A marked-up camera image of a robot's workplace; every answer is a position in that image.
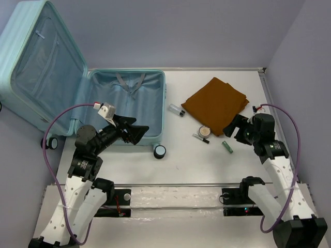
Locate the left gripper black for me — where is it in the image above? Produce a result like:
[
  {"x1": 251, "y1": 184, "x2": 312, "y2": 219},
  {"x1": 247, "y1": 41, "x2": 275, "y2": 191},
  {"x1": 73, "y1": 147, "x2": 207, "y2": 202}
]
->
[{"x1": 94, "y1": 113, "x2": 149, "y2": 154}]

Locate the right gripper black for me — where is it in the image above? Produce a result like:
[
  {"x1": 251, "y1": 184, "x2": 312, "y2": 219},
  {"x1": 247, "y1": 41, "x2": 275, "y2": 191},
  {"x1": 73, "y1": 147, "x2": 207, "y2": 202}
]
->
[{"x1": 221, "y1": 114, "x2": 259, "y2": 146}]

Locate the green tube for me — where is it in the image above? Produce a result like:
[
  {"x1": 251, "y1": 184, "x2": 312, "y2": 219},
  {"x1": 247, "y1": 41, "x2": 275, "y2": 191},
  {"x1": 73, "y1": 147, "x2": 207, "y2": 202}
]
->
[{"x1": 222, "y1": 141, "x2": 233, "y2": 154}]

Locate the brown cloth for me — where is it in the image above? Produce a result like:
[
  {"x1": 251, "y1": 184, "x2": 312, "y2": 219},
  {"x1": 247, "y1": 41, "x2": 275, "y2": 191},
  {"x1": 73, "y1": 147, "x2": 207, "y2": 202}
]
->
[{"x1": 182, "y1": 77, "x2": 249, "y2": 136}]

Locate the round powder jar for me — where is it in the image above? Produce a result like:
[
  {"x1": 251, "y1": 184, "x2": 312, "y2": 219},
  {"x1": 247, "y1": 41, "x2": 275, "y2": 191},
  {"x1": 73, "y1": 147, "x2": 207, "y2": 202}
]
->
[{"x1": 198, "y1": 126, "x2": 212, "y2": 138}]

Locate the clear bottle black cap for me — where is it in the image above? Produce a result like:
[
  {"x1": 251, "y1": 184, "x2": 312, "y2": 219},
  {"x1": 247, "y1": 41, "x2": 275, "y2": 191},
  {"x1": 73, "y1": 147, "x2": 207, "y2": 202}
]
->
[{"x1": 169, "y1": 104, "x2": 186, "y2": 117}]

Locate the light blue hard-shell suitcase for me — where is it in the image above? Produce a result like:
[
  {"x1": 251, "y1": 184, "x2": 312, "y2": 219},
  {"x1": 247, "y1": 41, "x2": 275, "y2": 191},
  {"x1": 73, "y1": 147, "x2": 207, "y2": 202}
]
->
[{"x1": 1, "y1": 1, "x2": 166, "y2": 147}]

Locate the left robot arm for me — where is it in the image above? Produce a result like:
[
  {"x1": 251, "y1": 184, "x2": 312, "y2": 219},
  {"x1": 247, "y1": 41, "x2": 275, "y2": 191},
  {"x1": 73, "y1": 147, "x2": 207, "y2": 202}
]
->
[{"x1": 28, "y1": 115, "x2": 149, "y2": 247}]

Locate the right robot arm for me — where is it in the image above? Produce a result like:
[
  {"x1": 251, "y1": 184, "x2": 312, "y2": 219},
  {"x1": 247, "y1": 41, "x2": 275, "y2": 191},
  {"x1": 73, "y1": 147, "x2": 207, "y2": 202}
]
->
[{"x1": 222, "y1": 113, "x2": 328, "y2": 247}]

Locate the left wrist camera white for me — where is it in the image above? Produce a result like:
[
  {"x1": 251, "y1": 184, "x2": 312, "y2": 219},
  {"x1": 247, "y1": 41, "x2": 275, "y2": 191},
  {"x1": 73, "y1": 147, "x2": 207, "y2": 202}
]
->
[{"x1": 93, "y1": 102, "x2": 116, "y2": 121}]

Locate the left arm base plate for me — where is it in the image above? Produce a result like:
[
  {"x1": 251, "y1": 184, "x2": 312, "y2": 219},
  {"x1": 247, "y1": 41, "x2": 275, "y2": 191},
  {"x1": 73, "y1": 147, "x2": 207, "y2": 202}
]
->
[{"x1": 94, "y1": 189, "x2": 131, "y2": 218}]

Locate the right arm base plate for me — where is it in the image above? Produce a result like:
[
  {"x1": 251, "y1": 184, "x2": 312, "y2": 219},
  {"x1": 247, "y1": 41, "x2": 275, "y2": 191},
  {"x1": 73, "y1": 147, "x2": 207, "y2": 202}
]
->
[{"x1": 219, "y1": 188, "x2": 263, "y2": 217}]

